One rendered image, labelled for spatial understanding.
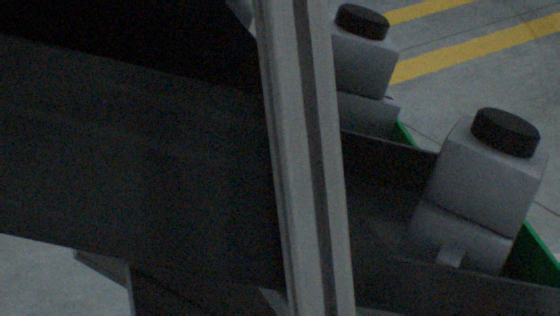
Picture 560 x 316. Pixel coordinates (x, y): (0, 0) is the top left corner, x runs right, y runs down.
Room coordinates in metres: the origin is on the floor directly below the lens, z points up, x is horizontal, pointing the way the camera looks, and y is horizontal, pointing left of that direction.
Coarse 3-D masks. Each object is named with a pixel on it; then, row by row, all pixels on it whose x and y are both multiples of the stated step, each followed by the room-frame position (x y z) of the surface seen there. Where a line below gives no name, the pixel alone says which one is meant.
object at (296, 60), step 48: (288, 0) 0.34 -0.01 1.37; (288, 48) 0.34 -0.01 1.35; (288, 96) 0.34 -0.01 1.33; (336, 96) 0.35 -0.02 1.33; (288, 144) 0.34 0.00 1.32; (336, 144) 0.35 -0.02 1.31; (288, 192) 0.34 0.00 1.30; (336, 192) 0.35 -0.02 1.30; (288, 240) 0.35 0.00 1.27; (336, 240) 0.35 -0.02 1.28; (288, 288) 0.36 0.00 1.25; (336, 288) 0.35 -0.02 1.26
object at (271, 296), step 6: (258, 288) 0.41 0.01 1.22; (264, 294) 0.40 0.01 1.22; (270, 294) 0.39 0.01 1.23; (276, 294) 0.39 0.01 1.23; (282, 294) 0.38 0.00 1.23; (270, 300) 0.40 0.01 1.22; (276, 300) 0.39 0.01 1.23; (282, 300) 0.38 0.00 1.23; (288, 300) 0.38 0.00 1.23; (276, 306) 0.39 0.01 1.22; (282, 306) 0.38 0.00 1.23; (288, 306) 0.38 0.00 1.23; (276, 312) 0.39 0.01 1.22; (282, 312) 0.38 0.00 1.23; (288, 312) 0.37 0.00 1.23
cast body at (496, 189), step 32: (480, 128) 0.43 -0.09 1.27; (512, 128) 0.43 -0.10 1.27; (448, 160) 0.42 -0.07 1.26; (480, 160) 0.42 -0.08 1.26; (512, 160) 0.42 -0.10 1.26; (544, 160) 0.43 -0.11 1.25; (448, 192) 0.42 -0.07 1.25; (480, 192) 0.41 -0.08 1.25; (512, 192) 0.41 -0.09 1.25; (416, 224) 0.41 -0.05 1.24; (448, 224) 0.41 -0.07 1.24; (480, 224) 0.41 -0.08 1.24; (512, 224) 0.40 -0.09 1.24; (416, 256) 0.41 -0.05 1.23; (448, 256) 0.39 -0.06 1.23; (480, 256) 0.40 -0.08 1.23
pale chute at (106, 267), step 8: (80, 256) 0.51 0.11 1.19; (88, 256) 0.51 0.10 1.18; (96, 256) 0.51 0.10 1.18; (104, 256) 0.51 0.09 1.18; (88, 264) 0.51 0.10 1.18; (96, 264) 0.51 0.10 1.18; (104, 264) 0.51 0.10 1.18; (112, 264) 0.51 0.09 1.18; (120, 264) 0.51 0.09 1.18; (104, 272) 0.51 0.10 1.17; (112, 272) 0.51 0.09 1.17; (120, 272) 0.51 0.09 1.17; (112, 280) 0.51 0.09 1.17; (120, 280) 0.51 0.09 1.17; (360, 312) 0.66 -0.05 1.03; (368, 312) 0.66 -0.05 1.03; (376, 312) 0.66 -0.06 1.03; (384, 312) 0.66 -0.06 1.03
